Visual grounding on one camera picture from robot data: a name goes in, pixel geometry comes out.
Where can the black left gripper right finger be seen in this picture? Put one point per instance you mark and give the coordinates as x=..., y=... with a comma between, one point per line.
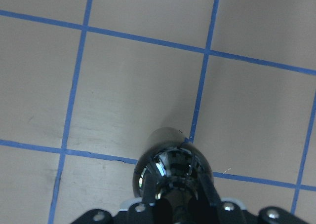
x=207, y=191

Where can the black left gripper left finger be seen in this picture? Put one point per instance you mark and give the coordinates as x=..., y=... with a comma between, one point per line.
x=149, y=194

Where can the dark wine bottle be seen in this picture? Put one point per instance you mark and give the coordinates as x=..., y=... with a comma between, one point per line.
x=176, y=164

